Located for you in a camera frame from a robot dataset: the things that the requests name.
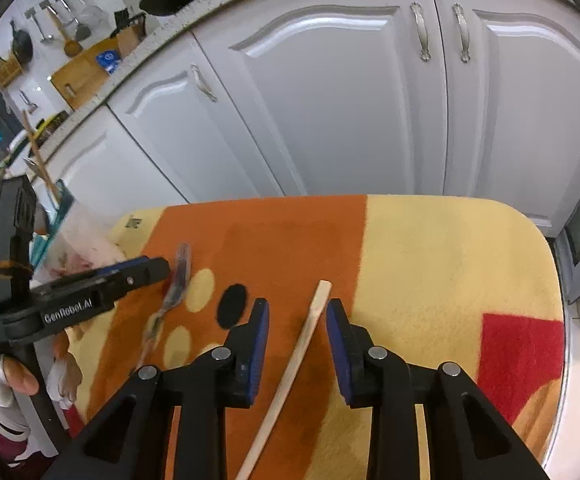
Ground person's left hand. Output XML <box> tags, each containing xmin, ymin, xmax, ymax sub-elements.
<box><xmin>0</xmin><ymin>332</ymin><xmax>83</xmax><ymax>411</ymax></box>

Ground floral cup with teal inside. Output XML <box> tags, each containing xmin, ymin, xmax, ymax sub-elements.
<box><xmin>30</xmin><ymin>194</ymin><xmax>127</xmax><ymax>286</ymax></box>

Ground hanging metal turner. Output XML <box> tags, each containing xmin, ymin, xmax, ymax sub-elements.
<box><xmin>52</xmin><ymin>0</ymin><xmax>92</xmax><ymax>42</ymax></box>

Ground long wooden chopstick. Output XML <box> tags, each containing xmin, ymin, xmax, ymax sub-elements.
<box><xmin>22</xmin><ymin>109</ymin><xmax>52</xmax><ymax>182</ymax></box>

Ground hanging metal strainer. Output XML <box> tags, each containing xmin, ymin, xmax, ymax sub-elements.
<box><xmin>67</xmin><ymin>0</ymin><xmax>109</xmax><ymax>31</ymax></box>

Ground hanging black pan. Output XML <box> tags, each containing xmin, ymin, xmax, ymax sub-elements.
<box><xmin>11</xmin><ymin>20</ymin><xmax>35</xmax><ymax>64</ymax></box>

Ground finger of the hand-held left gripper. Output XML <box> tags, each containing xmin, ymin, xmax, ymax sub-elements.
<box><xmin>62</xmin><ymin>257</ymin><xmax>151</xmax><ymax>281</ymax></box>
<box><xmin>32</xmin><ymin>259</ymin><xmax>171</xmax><ymax>312</ymax></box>

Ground thin wooden chopstick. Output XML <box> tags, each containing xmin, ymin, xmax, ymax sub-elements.
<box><xmin>234</xmin><ymin>280</ymin><xmax>332</xmax><ymax>480</ymax></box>

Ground wooden knife block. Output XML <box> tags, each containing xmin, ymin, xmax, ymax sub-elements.
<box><xmin>114</xmin><ymin>9</ymin><xmax>149</xmax><ymax>56</ymax></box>

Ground hanging wooden spatula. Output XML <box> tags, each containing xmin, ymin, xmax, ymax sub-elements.
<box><xmin>40</xmin><ymin>0</ymin><xmax>85</xmax><ymax>57</ymax></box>

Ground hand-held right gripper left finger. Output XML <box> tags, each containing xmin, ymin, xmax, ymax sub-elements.
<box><xmin>62</xmin><ymin>297</ymin><xmax>271</xmax><ymax>480</ymax></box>

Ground wooden cutting board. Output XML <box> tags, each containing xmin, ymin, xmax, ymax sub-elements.
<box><xmin>50</xmin><ymin>35</ymin><xmax>128</xmax><ymax>111</ymax></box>

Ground orange yellow red printed mat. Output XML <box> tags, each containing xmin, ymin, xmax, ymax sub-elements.
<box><xmin>65</xmin><ymin>193</ymin><xmax>569</xmax><ymax>480</ymax></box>

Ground wooden utensil basket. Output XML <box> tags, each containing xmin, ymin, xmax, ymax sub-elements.
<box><xmin>0</xmin><ymin>55</ymin><xmax>24</xmax><ymax>87</ymax></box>

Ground white cabinet door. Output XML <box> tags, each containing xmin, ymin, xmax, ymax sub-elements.
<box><xmin>35</xmin><ymin>107</ymin><xmax>193</xmax><ymax>211</ymax></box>
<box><xmin>192</xmin><ymin>0</ymin><xmax>448</xmax><ymax>198</ymax></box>
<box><xmin>107</xmin><ymin>30</ymin><xmax>283</xmax><ymax>199</ymax></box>
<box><xmin>427</xmin><ymin>0</ymin><xmax>580</xmax><ymax>237</ymax></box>

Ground silver fork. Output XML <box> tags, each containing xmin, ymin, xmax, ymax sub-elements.
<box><xmin>137</xmin><ymin>242</ymin><xmax>194</xmax><ymax>377</ymax></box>

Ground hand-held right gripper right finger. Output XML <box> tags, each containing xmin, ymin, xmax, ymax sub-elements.
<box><xmin>326</xmin><ymin>298</ymin><xmax>550</xmax><ymax>480</ymax></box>

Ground blue packet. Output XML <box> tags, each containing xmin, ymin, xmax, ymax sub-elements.
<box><xmin>95</xmin><ymin>50</ymin><xmax>122</xmax><ymax>72</ymax></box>

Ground metal cabinet handle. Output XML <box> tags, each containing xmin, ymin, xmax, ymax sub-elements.
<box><xmin>410</xmin><ymin>2</ymin><xmax>431</xmax><ymax>63</ymax></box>
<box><xmin>190</xmin><ymin>64</ymin><xmax>218</xmax><ymax>103</ymax></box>
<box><xmin>451</xmin><ymin>4</ymin><xmax>471</xmax><ymax>63</ymax></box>

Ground hanging metal spatula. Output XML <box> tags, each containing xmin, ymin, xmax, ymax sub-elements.
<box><xmin>24</xmin><ymin>7</ymin><xmax>55</xmax><ymax>44</ymax></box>

